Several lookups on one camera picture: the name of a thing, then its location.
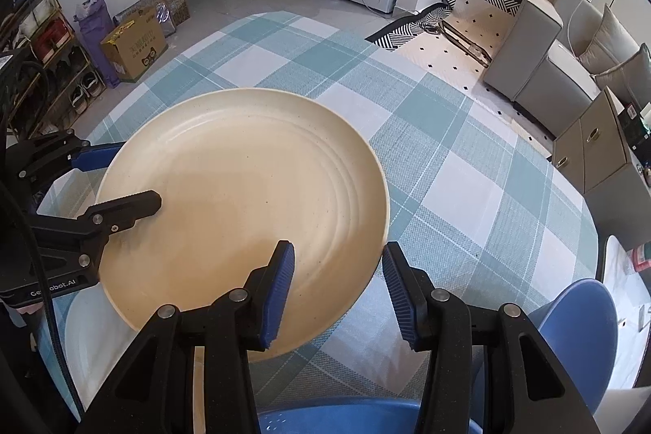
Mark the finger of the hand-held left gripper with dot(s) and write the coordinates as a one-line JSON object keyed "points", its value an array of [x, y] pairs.
{"points": [[96, 157], [127, 208]]}

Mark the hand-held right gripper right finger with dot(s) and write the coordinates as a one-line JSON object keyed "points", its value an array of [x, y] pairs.
{"points": [[399, 296]]}

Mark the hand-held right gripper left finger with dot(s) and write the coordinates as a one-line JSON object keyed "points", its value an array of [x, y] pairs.
{"points": [[277, 296]]}

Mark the cream plate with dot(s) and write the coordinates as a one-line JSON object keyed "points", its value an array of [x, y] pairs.
{"points": [[239, 190], [199, 378]]}

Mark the blue bowl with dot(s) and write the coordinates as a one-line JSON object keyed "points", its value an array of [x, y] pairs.
{"points": [[330, 418], [574, 337]]}

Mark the person's left forearm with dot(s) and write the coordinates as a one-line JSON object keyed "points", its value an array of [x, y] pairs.
{"points": [[20, 373]]}

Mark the cardboard box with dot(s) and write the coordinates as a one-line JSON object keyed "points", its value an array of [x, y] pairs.
{"points": [[137, 52]]}

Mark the purple bag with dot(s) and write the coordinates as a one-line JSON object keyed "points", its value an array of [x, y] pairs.
{"points": [[99, 42]]}

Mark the shiny patterned bag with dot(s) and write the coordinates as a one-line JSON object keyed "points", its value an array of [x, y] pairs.
{"points": [[173, 7]]}

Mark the marble side table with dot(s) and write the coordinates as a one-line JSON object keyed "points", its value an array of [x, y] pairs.
{"points": [[630, 352]]}

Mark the grey storage cabinet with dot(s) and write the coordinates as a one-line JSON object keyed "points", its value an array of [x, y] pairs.
{"points": [[625, 215], [600, 154]]}

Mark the grey sofa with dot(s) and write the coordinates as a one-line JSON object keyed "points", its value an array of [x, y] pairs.
{"points": [[529, 42]]}

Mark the dark grey cushion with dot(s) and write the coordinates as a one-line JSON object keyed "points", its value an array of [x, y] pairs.
{"points": [[628, 78]]}

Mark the light grey cushion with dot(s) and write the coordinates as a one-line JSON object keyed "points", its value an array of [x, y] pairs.
{"points": [[608, 37]]}

